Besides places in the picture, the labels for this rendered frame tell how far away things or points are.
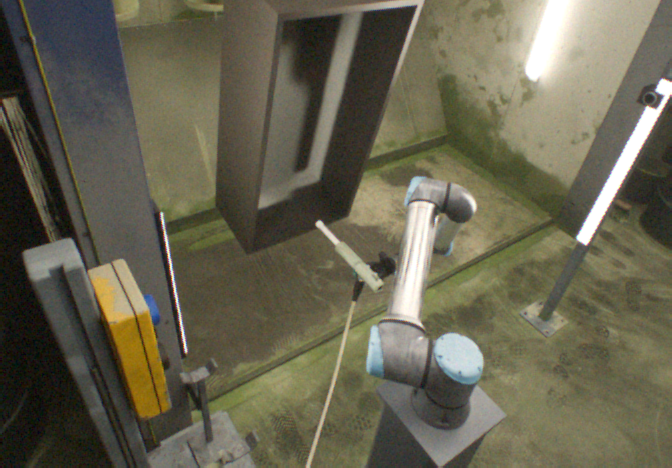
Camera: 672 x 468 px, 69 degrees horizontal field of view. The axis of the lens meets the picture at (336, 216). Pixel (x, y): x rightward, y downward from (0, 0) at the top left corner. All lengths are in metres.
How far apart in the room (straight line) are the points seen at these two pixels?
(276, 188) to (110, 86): 1.64
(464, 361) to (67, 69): 1.23
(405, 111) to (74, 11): 3.11
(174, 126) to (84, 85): 1.99
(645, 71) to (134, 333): 2.96
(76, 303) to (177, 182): 2.38
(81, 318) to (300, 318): 1.96
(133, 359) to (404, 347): 0.91
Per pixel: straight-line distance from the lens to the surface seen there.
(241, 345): 2.53
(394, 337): 1.52
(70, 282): 0.69
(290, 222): 2.50
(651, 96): 2.30
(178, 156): 3.07
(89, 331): 0.76
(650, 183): 4.31
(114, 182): 1.23
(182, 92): 3.12
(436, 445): 1.67
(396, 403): 1.71
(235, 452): 1.10
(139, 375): 0.82
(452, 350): 1.53
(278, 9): 1.57
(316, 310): 2.67
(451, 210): 1.81
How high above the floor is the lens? 2.09
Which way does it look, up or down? 39 degrees down
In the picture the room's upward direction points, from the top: 6 degrees clockwise
